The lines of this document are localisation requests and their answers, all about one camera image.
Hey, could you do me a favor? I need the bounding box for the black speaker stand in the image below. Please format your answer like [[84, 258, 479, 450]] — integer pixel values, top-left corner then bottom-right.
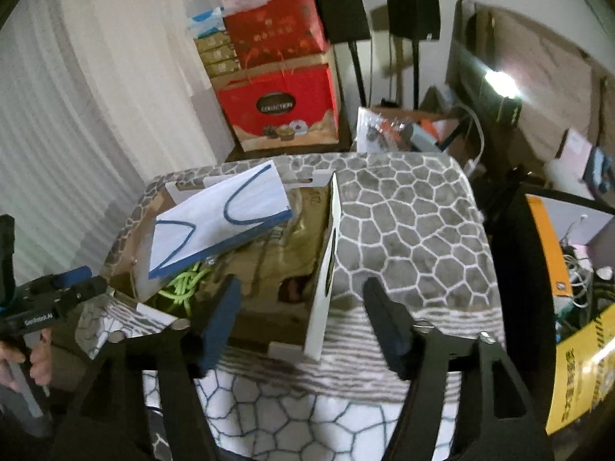
[[410, 38, 424, 111], [346, 41, 372, 106]]

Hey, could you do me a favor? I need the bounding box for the green braided cable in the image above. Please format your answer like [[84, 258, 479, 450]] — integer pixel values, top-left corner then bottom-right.
[[154, 262, 212, 318]]

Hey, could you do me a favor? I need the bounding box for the small pink box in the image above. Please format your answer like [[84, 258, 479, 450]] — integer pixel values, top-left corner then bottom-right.
[[557, 127, 595, 165]]

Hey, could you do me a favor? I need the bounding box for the white pouch with blue lines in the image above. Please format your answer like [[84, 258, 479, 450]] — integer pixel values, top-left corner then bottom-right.
[[135, 161, 294, 303]]

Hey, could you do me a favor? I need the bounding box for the black device with bright light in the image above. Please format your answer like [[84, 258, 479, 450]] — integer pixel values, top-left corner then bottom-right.
[[475, 67, 523, 128]]

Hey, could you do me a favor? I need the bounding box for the large brown cardboard box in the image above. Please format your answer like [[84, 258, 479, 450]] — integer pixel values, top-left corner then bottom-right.
[[214, 50, 349, 152]]

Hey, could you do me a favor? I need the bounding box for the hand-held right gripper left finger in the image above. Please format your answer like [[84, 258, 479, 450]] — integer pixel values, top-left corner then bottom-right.
[[62, 275, 243, 461]]

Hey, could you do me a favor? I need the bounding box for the large gold box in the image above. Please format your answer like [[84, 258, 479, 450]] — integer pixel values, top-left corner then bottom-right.
[[192, 187, 332, 342]]

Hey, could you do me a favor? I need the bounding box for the bundle of white cables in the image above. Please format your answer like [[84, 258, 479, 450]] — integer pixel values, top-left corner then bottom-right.
[[560, 216, 597, 308]]

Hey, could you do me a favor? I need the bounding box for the blue plastic bag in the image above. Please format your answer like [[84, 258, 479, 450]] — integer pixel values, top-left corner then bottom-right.
[[583, 146, 615, 188]]

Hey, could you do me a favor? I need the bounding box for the white cable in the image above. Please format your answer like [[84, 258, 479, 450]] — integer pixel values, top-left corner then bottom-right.
[[460, 103, 487, 174]]

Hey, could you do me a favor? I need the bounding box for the white and brown cardboard box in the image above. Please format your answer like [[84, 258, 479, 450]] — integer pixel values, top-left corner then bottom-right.
[[103, 168, 343, 363]]

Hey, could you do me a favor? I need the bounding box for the brown sofa cushion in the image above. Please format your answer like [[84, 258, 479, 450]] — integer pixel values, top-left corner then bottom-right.
[[591, 67, 615, 145], [480, 7, 597, 159]]

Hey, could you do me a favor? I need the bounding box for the black box with orange stripe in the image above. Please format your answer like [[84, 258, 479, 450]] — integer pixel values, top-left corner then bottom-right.
[[485, 182, 615, 347]]

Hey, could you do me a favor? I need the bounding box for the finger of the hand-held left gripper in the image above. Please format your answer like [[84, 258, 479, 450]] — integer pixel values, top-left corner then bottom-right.
[[53, 276, 109, 318], [14, 266, 92, 301]]

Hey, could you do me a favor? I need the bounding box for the yellow checkered packet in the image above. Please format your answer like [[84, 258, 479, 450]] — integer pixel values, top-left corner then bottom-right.
[[545, 305, 615, 435]]

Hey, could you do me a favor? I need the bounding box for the blue white tissue pack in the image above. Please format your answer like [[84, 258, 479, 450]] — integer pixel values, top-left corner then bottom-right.
[[187, 7, 226, 39]]

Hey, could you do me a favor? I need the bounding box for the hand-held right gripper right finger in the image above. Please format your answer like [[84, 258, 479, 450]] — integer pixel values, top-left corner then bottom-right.
[[362, 277, 553, 461]]

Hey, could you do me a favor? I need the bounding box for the person's left hand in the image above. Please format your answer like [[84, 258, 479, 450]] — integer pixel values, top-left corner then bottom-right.
[[0, 331, 53, 390]]

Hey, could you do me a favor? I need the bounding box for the clear plastic bag of parts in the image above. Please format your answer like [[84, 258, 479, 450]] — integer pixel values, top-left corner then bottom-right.
[[356, 107, 414, 153]]

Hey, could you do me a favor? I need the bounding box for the black speaker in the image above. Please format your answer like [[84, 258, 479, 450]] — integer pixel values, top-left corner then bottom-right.
[[312, 0, 372, 44], [384, 0, 440, 41]]

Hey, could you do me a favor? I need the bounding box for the cardboard box of clutter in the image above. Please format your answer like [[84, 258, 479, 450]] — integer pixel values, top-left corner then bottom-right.
[[356, 106, 463, 154]]

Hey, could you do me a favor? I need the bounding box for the grey white patterned blanket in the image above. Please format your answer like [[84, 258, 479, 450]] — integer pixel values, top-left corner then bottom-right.
[[77, 151, 505, 461]]

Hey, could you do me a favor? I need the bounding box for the white curtain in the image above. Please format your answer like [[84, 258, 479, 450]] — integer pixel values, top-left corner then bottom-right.
[[0, 0, 219, 298]]

